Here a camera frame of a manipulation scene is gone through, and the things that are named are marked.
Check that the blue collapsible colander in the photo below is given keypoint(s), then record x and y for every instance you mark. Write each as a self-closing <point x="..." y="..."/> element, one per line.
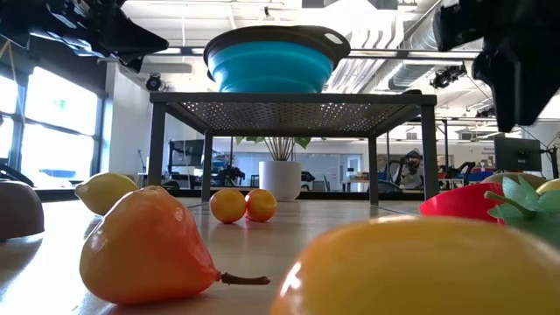
<point x="271" y="70"/>

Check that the black ceiling spotlight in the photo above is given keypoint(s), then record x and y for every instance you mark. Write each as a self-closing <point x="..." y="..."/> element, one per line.
<point x="154" y="83"/>
<point x="446" y="78"/>

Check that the person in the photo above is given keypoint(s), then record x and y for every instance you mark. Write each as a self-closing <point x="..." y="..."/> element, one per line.
<point x="411" y="168"/>

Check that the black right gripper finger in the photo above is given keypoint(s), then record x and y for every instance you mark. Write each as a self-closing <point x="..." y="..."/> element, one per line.
<point x="503" y="87"/>
<point x="540" y="87"/>

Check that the black computer monitor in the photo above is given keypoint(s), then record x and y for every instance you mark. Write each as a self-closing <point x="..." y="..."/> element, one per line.
<point x="518" y="153"/>

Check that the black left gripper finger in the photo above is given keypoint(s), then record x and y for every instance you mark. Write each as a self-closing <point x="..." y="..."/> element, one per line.
<point x="133" y="65"/>
<point x="131" y="39"/>

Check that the red toy apple half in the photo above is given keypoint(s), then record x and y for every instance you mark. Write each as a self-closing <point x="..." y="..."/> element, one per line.
<point x="455" y="203"/>

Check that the green plant in white pot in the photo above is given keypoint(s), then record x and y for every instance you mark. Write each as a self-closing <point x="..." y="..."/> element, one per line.
<point x="280" y="181"/>

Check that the grey perforated metal shelf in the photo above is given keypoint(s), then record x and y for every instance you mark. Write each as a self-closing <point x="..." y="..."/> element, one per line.
<point x="284" y="98"/>

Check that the orange toy pear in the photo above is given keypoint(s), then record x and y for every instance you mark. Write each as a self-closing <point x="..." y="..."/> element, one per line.
<point x="144" y="245"/>
<point x="415" y="271"/>

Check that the small orange toy fruit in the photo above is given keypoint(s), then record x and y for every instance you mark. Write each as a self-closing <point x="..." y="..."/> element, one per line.
<point x="227" y="205"/>
<point x="261" y="205"/>

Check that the red toy strawberry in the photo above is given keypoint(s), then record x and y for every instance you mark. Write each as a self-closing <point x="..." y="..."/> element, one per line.
<point x="520" y="197"/>

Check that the brown toy kiwi half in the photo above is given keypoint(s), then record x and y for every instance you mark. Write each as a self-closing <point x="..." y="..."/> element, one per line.
<point x="19" y="210"/>

